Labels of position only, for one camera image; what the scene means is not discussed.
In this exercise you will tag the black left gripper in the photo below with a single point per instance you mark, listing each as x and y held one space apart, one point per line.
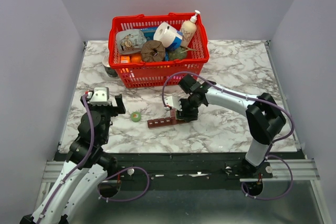
121 108

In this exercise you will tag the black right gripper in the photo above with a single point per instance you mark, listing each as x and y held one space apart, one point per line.
184 116

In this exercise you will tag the green bottle cap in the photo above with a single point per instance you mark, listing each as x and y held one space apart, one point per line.
136 117

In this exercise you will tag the brown weekly pill organizer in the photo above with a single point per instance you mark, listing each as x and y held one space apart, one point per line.
163 122

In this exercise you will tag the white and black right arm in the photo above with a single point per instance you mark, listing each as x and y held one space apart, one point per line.
264 117

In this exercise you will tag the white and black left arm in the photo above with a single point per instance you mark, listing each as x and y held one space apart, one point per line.
86 164

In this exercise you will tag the white dark cup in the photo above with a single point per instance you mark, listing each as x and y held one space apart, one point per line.
110 72

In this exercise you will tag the small orange box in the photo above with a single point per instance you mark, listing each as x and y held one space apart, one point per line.
125 59

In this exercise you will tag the orange fruit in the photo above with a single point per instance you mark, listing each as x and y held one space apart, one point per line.
136 58

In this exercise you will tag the red plastic shopping basket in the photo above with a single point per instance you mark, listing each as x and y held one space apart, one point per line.
154 74

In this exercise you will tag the brown round paper package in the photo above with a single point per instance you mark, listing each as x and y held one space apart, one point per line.
153 51

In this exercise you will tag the grey cartoon snack bag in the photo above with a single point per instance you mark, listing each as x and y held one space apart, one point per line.
130 41

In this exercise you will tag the green round vegetable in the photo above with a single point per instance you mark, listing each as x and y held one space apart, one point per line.
178 54

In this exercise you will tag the blue package in basket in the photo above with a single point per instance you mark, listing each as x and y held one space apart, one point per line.
149 32

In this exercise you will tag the white toilet paper roll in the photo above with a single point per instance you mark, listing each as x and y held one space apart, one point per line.
170 38

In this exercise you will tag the white pump lotion bottle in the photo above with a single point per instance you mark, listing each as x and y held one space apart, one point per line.
188 29

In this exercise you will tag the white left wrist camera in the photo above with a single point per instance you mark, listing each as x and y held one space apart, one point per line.
98 96

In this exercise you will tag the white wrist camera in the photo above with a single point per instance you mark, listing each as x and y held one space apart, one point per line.
172 102
98 96

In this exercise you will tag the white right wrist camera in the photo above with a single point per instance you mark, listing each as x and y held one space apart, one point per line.
172 102

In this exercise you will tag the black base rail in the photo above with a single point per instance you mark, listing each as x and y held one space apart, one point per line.
183 171

